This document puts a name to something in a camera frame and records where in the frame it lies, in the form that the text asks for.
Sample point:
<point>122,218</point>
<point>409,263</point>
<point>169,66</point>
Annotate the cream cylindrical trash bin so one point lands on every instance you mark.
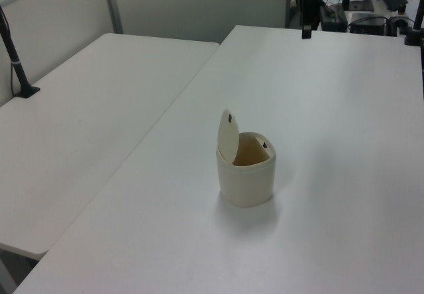
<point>246,184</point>

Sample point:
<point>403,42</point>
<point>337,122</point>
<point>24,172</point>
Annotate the white side table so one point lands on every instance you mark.
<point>83,125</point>

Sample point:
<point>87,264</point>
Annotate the black box with green parts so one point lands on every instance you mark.
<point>333,20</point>

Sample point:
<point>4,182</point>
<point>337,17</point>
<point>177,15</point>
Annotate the black electronic device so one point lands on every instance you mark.
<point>367,24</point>

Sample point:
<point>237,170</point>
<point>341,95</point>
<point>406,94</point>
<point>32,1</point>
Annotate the black flat pad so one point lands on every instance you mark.
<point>361,5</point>

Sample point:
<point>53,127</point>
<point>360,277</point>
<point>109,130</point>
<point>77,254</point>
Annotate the white zip tie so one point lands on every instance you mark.
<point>15,63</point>

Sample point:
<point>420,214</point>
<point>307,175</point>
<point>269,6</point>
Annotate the small dark bottle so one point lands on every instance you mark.
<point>402,9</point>

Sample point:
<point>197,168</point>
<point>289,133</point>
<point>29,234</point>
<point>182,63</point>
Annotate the black clamp camera stand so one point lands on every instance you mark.
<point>306,12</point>

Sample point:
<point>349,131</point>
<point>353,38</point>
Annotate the grey metal partition post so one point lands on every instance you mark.
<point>114,6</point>

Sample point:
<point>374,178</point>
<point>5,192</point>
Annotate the black camera stand with tie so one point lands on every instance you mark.
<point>20,75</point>

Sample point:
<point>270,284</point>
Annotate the black angled camera stand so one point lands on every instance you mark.
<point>414,34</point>

